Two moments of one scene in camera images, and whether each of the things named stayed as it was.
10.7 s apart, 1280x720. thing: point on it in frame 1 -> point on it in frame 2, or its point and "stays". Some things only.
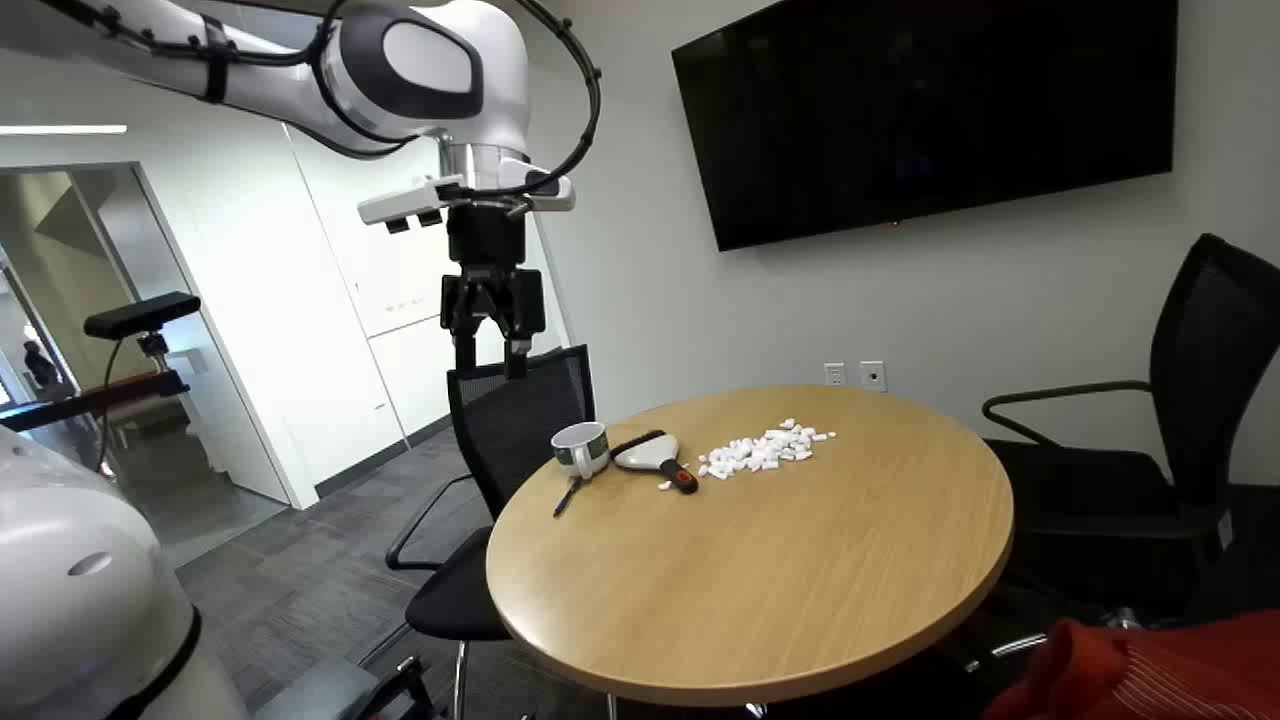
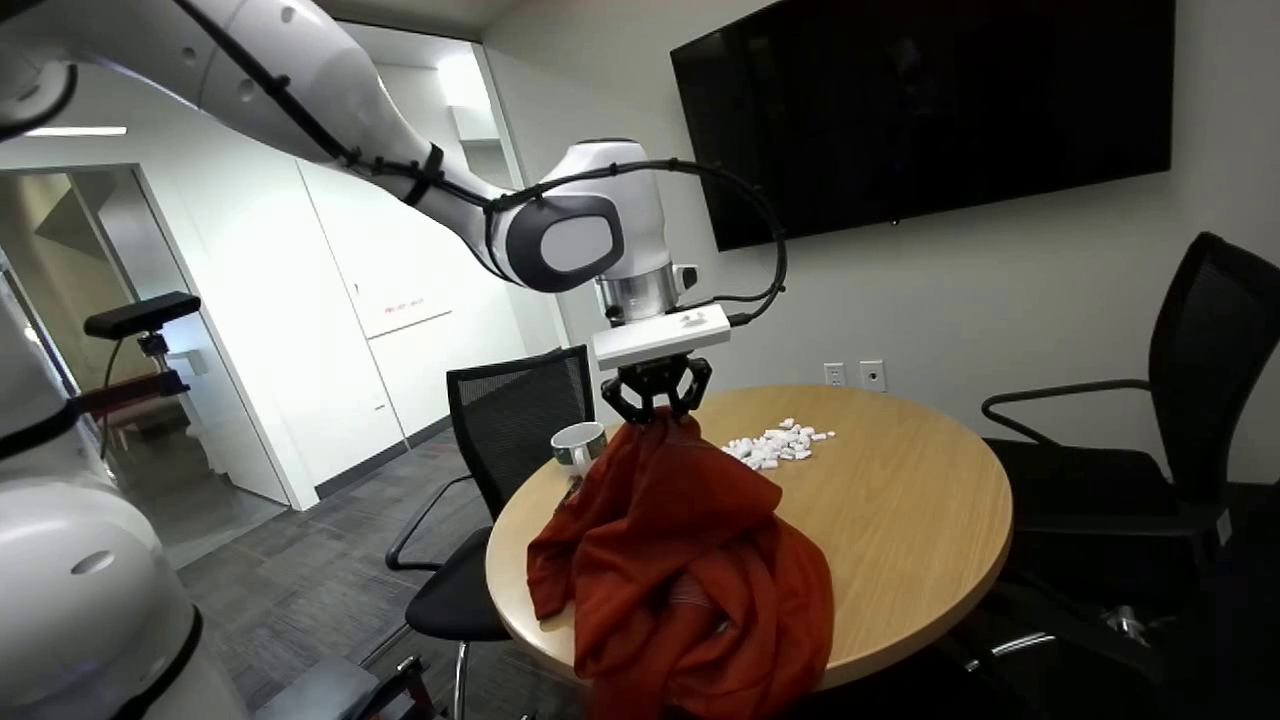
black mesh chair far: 504,423 stays
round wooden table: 755,547 stays
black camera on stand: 140,320 stays
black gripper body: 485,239 -> 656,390
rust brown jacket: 1195,668 -> 692,598
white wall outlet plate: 871,372 stays
